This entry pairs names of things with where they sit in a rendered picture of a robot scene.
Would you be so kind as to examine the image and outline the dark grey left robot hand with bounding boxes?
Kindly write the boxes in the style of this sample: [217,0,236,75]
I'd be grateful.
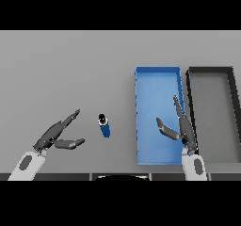
[32,108,86,153]

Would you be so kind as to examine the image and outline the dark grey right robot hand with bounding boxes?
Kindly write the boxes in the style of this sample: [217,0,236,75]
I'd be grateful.
[155,94,198,155]

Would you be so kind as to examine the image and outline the blue rectangular bin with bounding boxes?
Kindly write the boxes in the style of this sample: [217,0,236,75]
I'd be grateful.
[134,66,192,166]

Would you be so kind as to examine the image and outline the dark grey rectangular bin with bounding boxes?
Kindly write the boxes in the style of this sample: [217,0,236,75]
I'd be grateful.
[185,66,241,165]

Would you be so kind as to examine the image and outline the blue pipe with dark end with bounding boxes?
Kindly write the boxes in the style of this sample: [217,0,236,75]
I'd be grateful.
[97,113,111,138]

